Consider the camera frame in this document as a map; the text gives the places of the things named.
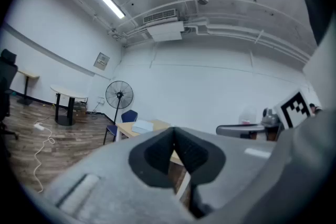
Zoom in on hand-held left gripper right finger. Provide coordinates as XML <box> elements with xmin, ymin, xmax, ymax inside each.
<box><xmin>174</xmin><ymin>127</ymin><xmax>276</xmax><ymax>218</ymax></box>

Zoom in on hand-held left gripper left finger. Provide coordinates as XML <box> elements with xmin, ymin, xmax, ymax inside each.
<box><xmin>44</xmin><ymin>127</ymin><xmax>196</xmax><ymax>224</ymax></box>

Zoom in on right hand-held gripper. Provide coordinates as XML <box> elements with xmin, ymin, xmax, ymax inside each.
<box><xmin>216</xmin><ymin>89</ymin><xmax>316</xmax><ymax>138</ymax></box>

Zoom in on light blue-grey panel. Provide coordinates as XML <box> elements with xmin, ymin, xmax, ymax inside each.
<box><xmin>131</xmin><ymin>119</ymin><xmax>154</xmax><ymax>134</ymax></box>

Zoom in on wooden work table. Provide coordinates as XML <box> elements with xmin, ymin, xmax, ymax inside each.
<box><xmin>115</xmin><ymin>119</ymin><xmax>192</xmax><ymax>209</ymax></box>

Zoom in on clear plastic bottle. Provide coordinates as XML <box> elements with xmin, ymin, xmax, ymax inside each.
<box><xmin>240</xmin><ymin>104</ymin><xmax>258</xmax><ymax>125</ymax></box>

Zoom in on blue chair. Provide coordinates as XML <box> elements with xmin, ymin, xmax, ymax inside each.
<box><xmin>103</xmin><ymin>109</ymin><xmax>139</xmax><ymax>145</ymax></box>

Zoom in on cardboard boxes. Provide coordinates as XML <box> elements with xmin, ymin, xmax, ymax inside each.
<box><xmin>73</xmin><ymin>101</ymin><xmax>88</xmax><ymax>114</ymax></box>

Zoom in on white ceiling pipe bundle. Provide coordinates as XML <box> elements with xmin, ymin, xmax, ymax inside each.
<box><xmin>183</xmin><ymin>20</ymin><xmax>314</xmax><ymax>64</ymax></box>

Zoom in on round white table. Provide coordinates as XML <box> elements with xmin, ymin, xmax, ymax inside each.
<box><xmin>49</xmin><ymin>84</ymin><xmax>89</xmax><ymax>126</ymax></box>

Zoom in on person's white shirt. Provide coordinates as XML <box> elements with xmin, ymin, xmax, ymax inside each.
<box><xmin>302</xmin><ymin>20</ymin><xmax>336</xmax><ymax>116</ymax></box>

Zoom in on white ceiling air conditioner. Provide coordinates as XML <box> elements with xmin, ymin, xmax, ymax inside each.
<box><xmin>143</xmin><ymin>8</ymin><xmax>185</xmax><ymax>42</ymax></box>

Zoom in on small wooden table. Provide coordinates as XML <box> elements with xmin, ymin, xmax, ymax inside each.
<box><xmin>16</xmin><ymin>69</ymin><xmax>40</xmax><ymax>106</ymax></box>

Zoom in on black office chair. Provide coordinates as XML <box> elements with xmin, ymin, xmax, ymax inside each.
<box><xmin>0</xmin><ymin>49</ymin><xmax>19</xmax><ymax>140</ymax></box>

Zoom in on black pedestal fan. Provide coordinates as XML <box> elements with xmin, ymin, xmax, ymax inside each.
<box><xmin>104</xmin><ymin>80</ymin><xmax>134</xmax><ymax>124</ymax></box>

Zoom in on grey electrical wall panel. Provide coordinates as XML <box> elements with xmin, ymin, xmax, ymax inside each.
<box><xmin>93</xmin><ymin>51</ymin><xmax>110</xmax><ymax>71</ymax></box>

